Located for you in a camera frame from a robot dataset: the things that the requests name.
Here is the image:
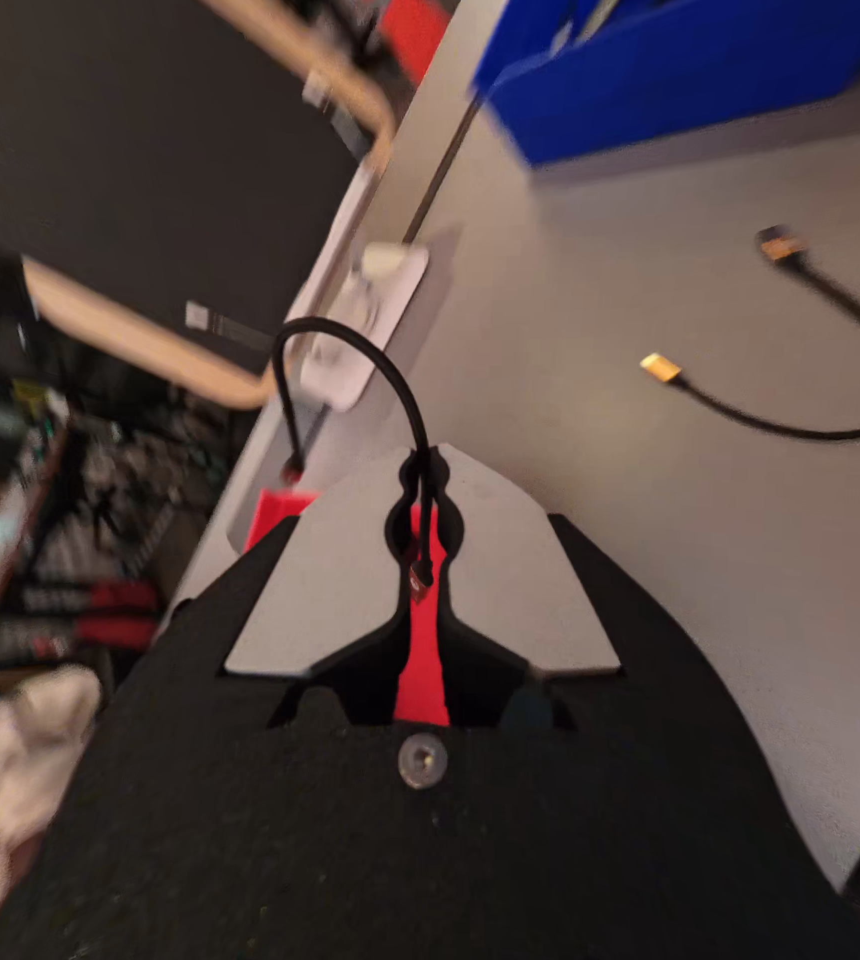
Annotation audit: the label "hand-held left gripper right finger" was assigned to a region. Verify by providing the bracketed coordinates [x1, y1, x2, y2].
[430, 442, 623, 676]

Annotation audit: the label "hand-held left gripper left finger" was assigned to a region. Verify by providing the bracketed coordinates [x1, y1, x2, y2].
[221, 446, 419, 678]

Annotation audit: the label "red plastic bin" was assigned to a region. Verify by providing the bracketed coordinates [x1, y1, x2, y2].
[242, 487, 453, 729]

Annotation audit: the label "black cable with orange plugs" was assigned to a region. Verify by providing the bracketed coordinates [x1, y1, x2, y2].
[638, 225, 860, 442]

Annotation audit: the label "short black cable red plugs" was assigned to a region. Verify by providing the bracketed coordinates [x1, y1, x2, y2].
[272, 316, 438, 601]

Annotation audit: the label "blue plastic bin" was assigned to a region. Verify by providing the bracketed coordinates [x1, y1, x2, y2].
[471, 0, 860, 168]

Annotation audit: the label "grey desk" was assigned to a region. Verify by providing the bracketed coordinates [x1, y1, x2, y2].
[152, 0, 860, 894]

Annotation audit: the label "cluttered tool rack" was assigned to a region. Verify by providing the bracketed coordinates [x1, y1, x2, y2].
[0, 225, 266, 691]

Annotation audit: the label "white cloth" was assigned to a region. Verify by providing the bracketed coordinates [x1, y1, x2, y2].
[0, 663, 104, 960]

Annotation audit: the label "red blurred object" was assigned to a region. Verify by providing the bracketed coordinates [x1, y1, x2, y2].
[377, 0, 453, 84]

